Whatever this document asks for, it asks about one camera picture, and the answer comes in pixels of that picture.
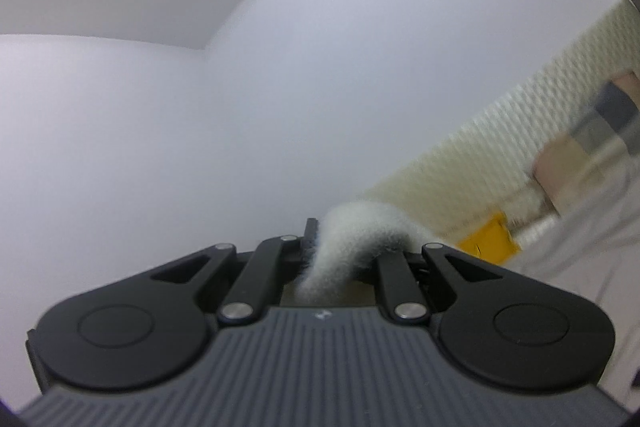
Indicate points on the cream quilted headboard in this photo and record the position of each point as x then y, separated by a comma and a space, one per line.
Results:
500, 132

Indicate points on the yellow pillow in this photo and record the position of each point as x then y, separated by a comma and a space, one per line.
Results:
487, 241

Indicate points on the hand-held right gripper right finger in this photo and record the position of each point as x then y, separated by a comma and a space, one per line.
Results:
395, 279

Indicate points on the white blue grey fuzzy sweater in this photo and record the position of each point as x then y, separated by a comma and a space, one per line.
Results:
345, 247

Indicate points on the grey bed sheet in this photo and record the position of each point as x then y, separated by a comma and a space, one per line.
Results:
590, 267

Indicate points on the plaid pillow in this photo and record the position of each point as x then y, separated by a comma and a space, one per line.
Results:
590, 132

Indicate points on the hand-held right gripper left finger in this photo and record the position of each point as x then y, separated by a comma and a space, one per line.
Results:
310, 241

